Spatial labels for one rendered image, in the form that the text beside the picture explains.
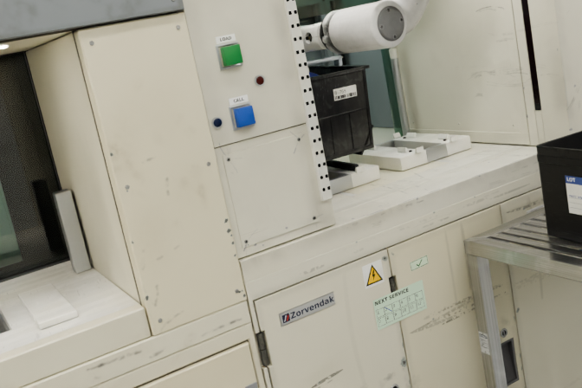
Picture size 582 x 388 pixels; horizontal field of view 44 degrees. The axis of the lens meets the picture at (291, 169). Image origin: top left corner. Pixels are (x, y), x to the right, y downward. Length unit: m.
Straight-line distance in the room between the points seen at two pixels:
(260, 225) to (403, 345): 0.40
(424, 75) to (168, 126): 0.92
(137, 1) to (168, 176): 0.27
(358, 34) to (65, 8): 0.51
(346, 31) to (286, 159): 0.27
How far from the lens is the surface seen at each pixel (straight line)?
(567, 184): 1.34
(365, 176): 1.54
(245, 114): 1.16
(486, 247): 1.40
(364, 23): 1.28
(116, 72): 1.09
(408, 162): 1.61
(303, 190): 1.24
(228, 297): 1.19
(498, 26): 1.67
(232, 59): 1.15
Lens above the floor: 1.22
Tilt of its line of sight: 11 degrees down
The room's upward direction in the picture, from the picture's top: 11 degrees counter-clockwise
